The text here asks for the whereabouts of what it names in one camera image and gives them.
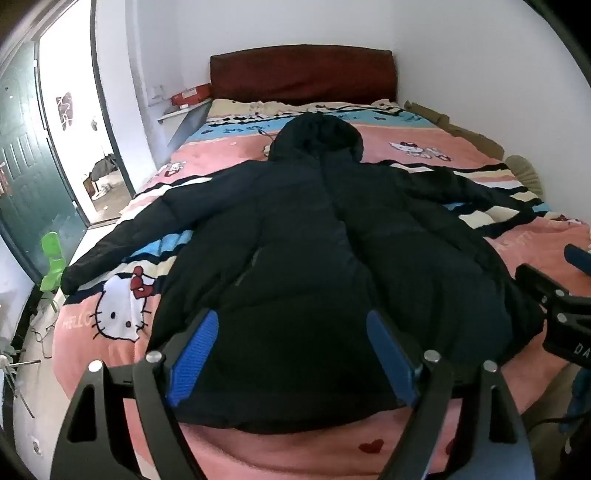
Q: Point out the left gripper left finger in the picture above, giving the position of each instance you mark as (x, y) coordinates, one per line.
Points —
(94, 441)

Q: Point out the red shoe box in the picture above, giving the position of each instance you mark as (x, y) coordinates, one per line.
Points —
(192, 96)

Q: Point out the dark red headboard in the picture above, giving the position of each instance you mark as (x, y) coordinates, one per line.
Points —
(301, 74)

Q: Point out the brown cardboard beside bed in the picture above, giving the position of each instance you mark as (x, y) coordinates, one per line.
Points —
(482, 143)

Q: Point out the green plastic stool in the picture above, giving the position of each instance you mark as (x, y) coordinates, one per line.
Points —
(52, 251)

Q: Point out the Hello Kitty pink blanket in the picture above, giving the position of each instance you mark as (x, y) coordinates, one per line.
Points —
(236, 132)

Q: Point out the dark green door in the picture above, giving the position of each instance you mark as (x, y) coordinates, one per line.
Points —
(34, 197)

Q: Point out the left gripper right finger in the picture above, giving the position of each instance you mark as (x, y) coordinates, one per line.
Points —
(490, 440)

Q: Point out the black hooded puffer jacket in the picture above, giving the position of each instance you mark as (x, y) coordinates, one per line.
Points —
(292, 253)

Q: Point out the white bedside shelf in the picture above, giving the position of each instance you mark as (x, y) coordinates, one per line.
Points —
(182, 110)

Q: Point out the olive round cushion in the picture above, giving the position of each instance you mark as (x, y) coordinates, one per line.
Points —
(525, 172)

